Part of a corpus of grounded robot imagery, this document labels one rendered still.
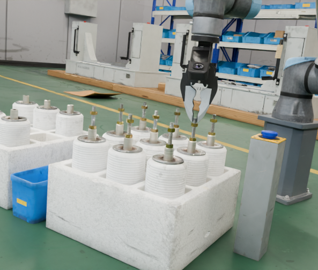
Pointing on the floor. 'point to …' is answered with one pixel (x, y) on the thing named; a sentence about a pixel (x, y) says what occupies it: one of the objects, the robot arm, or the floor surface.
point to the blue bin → (30, 194)
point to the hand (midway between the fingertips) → (194, 117)
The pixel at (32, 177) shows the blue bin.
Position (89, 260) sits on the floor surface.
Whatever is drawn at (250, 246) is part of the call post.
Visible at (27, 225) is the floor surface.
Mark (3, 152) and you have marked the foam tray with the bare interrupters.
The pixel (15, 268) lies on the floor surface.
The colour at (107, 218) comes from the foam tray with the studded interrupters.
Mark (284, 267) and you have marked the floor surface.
